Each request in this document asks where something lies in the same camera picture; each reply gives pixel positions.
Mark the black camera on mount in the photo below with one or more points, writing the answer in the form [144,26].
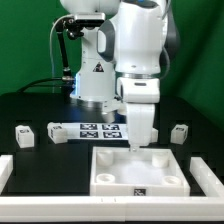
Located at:
[75,24]

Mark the white U-shaped boundary fence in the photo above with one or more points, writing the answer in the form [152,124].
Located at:
[210,207]

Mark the white square table top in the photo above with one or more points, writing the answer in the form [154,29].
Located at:
[146,172]

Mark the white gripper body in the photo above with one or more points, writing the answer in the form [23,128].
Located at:
[139,119]

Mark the white marker tag plate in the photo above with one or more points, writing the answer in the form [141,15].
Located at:
[95,131]

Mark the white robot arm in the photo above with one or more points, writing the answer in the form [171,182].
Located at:
[124,44]

